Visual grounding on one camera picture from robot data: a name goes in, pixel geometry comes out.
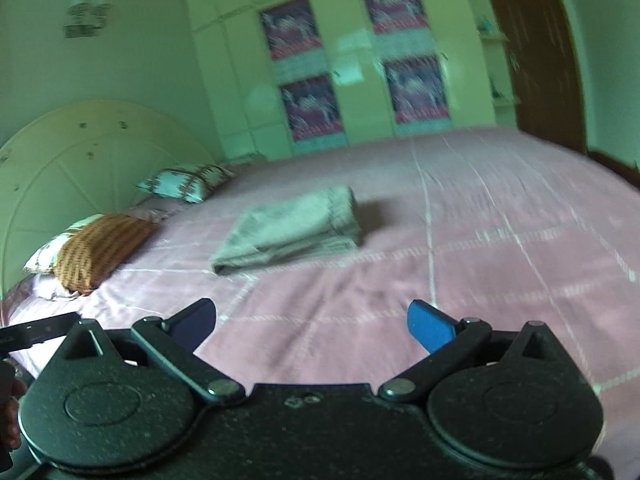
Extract cream round headboard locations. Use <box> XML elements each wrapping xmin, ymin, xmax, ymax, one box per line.
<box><xmin>1</xmin><ymin>100</ymin><xmax>216</xmax><ymax>294</ymax></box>

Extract dark wooden door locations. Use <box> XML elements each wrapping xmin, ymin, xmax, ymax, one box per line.
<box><xmin>491</xmin><ymin>0</ymin><xmax>587</xmax><ymax>153</ymax></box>

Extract orange patterned pillow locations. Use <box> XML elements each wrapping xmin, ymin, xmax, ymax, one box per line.
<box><xmin>53</xmin><ymin>214</ymin><xmax>158</xmax><ymax>295</ymax></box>

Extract white floral pillow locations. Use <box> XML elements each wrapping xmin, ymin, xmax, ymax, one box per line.
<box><xmin>23</xmin><ymin>214</ymin><xmax>102</xmax><ymax>274</ymax></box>

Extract white patterned pillow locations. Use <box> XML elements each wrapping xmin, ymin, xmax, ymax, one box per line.
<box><xmin>136</xmin><ymin>164</ymin><xmax>235</xmax><ymax>204</ymax></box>

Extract pale green wardrobe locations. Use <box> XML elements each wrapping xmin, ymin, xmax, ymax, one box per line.
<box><xmin>183</xmin><ymin>0</ymin><xmax>518</xmax><ymax>160</ymax></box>

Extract wall decoration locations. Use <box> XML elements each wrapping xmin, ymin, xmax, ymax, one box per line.
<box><xmin>63</xmin><ymin>0</ymin><xmax>112</xmax><ymax>39</ymax></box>

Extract grey knitted pants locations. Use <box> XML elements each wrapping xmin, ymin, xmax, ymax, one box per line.
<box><xmin>210</xmin><ymin>185</ymin><xmax>361</xmax><ymax>275</ymax></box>

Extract pink quilted bedspread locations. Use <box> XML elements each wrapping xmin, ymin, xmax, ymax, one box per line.
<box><xmin>3</xmin><ymin>129</ymin><xmax>639</xmax><ymax>479</ymax></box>

